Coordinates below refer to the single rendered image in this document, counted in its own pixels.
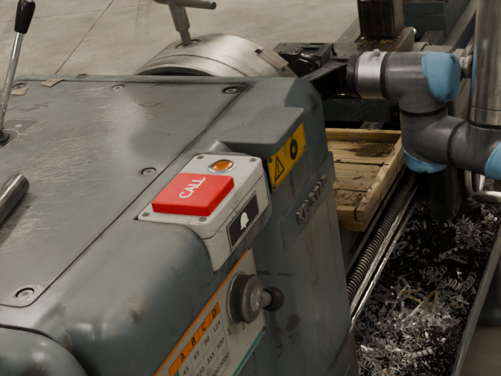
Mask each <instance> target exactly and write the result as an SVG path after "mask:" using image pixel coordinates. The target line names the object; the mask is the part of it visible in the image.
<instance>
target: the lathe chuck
mask: <svg viewBox="0 0 501 376"><path fill-rule="evenodd" d="M190 37H191V39H192V41H198V42H199V43H198V44H196V45H194V46H191V47H188V48H177V47H178V46H179V45H181V44H183V43H182V40H181V39H179V40H176V41H174V42H173V43H171V44H169V45H168V46H166V47H165V48H164V49H163V50H162V51H160V52H159V53H157V54H156V55H155V56H153V57H152V58H151V59H150V60H149V61H148V62H146V63H145V64H147V63H150V62H151V61H154V60H158V59H160V58H164V57H171V56H195V57H203V58H206V59H210V60H214V61H217V62H219V63H223V64H224V65H227V66H229V67H231V68H233V69H235V70H237V71H238V72H241V73H242V74H243V75H245V76H247V77H281V78H298V76H296V74H295V73H294V72H293V71H292V70H291V69H290V68H289V67H288V66H287V65H286V64H285V66H284V67H283V68H282V69H281V70H282V71H284V73H282V72H281V71H279V72H278V71H277V70H276V69H275V68H273V67H272V66H271V65H269V64H268V63H266V62H265V61H264V60H263V59H261V58H259V57H257V55H258V54H257V53H255V52H256V51H257V52H258V53H259V54H260V53H261V52H262V51H263V49H264V48H263V47H261V46H259V45H257V44H256V43H252V42H251V41H249V40H245V39H243V38H240V37H235V36H232V35H229V34H217V33H204V34H194V35H190ZM145 64H143V65H142V66H144V65H145ZM142 66H141V67H142Z"/></svg>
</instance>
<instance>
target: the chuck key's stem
mask: <svg viewBox="0 0 501 376"><path fill-rule="evenodd" d="M167 2H168V7H169V10H170V13H171V17H172V20H173V23H174V27H175V30H176V31H178V32H179V33H180V38H181V40H182V43H183V45H182V46H183V47H188V46H190V45H192V44H194V43H192V39H191V37H190V33H189V28H190V24H189V19H188V16H187V13H186V8H185V7H181V6H177V5H176V4H175V3H174V2H175V0H167Z"/></svg>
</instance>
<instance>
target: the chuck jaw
mask: <svg viewBox="0 0 501 376"><path fill-rule="evenodd" d="M255 53H257V54H258V55H257V57H259V58H261V59H263V60H264V61H265V62H266V63H268V64H269V65H271V66H272V67H273V68H275V69H276V70H277V71H278V72H279V71H281V72H282V73H284V71H282V70H281V69H282V68H283V67H284V66H285V64H286V65H288V64H289V62H288V61H286V60H285V59H283V58H282V57H281V56H279V55H278V54H277V53H275V52H274V51H272V50H271V49H270V48H268V49H267V50H266V51H262V52H261V53H260V54H259V53H258V52H257V51H256V52H255Z"/></svg>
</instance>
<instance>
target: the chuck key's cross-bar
mask: <svg viewBox="0 0 501 376"><path fill-rule="evenodd" d="M152 1H154V2H156V3H158V4H168V2H167V0H152ZM174 3H175V4H176V5H177V6H181V7H193V8H200V9H207V10H214V9H216V2H215V1H209V0H175V2H174Z"/></svg>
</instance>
